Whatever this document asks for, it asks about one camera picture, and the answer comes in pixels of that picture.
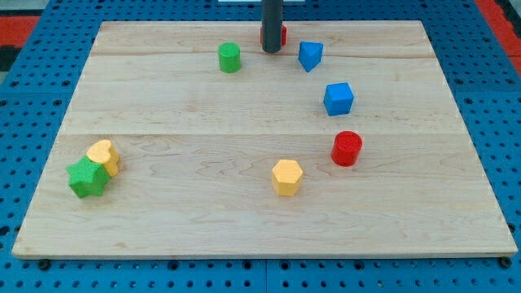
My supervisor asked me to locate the red block behind rod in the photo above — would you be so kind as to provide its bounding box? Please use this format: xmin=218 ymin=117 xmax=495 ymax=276
xmin=260 ymin=24 xmax=287 ymax=46

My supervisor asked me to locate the light wooden board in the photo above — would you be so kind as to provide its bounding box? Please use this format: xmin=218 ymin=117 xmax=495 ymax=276
xmin=12 ymin=20 xmax=518 ymax=260

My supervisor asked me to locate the red cylinder block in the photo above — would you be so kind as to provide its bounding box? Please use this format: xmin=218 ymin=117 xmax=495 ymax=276
xmin=331 ymin=131 xmax=363 ymax=167

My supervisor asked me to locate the yellow hexagon block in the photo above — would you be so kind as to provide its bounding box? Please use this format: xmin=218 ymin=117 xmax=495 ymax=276
xmin=272 ymin=160 xmax=304 ymax=196

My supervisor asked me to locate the blue cube block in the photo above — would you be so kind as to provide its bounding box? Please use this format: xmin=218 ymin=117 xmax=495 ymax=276
xmin=323 ymin=82 xmax=354 ymax=116

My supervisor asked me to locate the blue triangle block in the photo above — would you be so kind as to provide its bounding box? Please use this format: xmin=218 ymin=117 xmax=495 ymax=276
xmin=298 ymin=42 xmax=324 ymax=72

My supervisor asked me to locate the green cylinder block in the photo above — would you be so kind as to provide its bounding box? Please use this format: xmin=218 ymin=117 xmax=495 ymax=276
xmin=217 ymin=42 xmax=241 ymax=73

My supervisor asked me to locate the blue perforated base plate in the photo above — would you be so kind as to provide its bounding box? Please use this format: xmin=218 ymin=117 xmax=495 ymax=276
xmin=1 ymin=0 xmax=520 ymax=292

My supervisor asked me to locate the yellow heart block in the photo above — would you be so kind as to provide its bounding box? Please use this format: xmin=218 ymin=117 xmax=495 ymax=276
xmin=86 ymin=139 xmax=120 ymax=177

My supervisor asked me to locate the green star block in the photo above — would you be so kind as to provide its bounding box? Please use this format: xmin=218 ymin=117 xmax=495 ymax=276
xmin=66 ymin=155 xmax=110 ymax=198

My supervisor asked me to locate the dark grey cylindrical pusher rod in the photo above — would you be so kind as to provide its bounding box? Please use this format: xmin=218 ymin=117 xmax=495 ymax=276
xmin=261 ymin=0 xmax=283 ymax=54

